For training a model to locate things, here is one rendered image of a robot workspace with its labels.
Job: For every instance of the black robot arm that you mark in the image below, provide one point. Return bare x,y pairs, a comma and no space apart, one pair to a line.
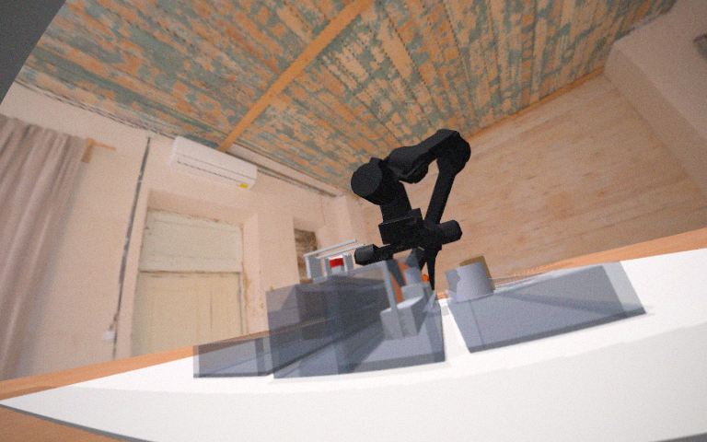
379,182

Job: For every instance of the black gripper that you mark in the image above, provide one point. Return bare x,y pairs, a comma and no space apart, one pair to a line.
443,233

